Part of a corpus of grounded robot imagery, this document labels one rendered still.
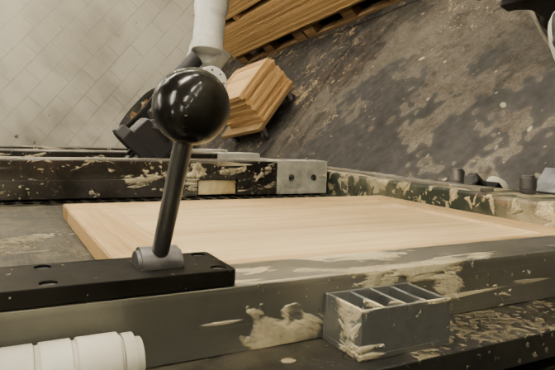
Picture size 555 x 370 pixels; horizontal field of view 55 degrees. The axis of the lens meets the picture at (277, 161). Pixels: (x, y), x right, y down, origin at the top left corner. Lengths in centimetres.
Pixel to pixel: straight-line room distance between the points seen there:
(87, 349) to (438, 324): 21
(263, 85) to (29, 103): 278
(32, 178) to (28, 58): 512
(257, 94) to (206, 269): 372
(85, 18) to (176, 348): 608
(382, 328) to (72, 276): 18
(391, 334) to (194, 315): 12
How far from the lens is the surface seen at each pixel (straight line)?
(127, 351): 27
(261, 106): 404
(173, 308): 31
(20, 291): 29
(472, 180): 109
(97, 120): 612
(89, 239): 58
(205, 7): 115
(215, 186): 106
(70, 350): 27
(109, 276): 30
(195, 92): 25
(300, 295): 34
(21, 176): 98
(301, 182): 114
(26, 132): 595
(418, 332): 35
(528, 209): 82
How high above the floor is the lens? 147
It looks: 24 degrees down
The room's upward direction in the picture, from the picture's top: 46 degrees counter-clockwise
